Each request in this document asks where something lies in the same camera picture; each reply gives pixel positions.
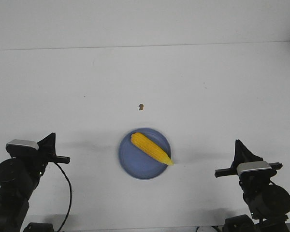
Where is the blue round plate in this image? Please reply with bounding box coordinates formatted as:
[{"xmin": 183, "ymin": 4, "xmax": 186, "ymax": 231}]
[{"xmin": 118, "ymin": 128, "xmax": 172, "ymax": 180}]

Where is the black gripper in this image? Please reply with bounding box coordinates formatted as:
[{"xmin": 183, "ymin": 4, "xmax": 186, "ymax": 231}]
[
  {"xmin": 215, "ymin": 139, "xmax": 282, "ymax": 193},
  {"xmin": 27, "ymin": 132, "xmax": 71, "ymax": 178}
]

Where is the yellow corn cob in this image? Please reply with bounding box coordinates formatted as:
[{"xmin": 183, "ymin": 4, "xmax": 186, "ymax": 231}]
[{"xmin": 130, "ymin": 132, "xmax": 174, "ymax": 166}]

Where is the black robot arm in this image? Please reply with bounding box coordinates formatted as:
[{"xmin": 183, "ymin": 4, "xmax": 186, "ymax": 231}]
[
  {"xmin": 0, "ymin": 132, "xmax": 71, "ymax": 232},
  {"xmin": 215, "ymin": 140, "xmax": 290, "ymax": 232}
]

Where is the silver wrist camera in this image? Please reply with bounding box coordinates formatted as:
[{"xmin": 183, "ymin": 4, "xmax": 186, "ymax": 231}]
[
  {"xmin": 236, "ymin": 161, "xmax": 272, "ymax": 176},
  {"xmin": 5, "ymin": 139, "xmax": 39, "ymax": 156}
]

